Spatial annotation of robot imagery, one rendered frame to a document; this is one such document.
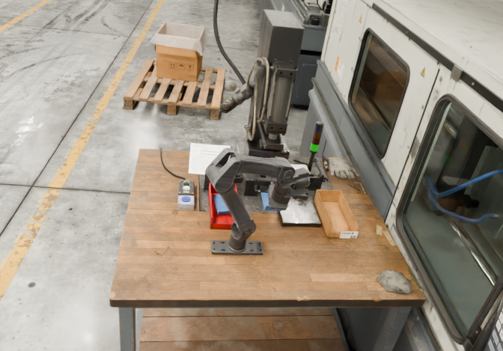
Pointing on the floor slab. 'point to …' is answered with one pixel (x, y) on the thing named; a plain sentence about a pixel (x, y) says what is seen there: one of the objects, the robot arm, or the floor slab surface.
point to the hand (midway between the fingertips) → (273, 207)
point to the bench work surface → (245, 274)
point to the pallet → (141, 82)
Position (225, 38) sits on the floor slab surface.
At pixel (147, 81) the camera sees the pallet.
